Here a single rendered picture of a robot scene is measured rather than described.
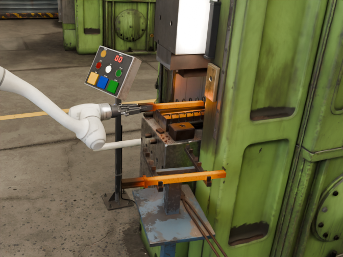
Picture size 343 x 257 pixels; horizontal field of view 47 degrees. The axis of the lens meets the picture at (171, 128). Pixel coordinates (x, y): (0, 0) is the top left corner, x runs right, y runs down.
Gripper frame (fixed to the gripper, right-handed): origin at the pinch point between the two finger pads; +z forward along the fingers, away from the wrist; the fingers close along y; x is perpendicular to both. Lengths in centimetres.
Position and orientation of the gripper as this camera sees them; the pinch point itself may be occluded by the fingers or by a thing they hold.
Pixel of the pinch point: (145, 107)
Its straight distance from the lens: 215.7
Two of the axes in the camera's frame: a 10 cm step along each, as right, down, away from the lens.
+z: 9.2, -1.3, 3.8
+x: 0.6, -9.0, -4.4
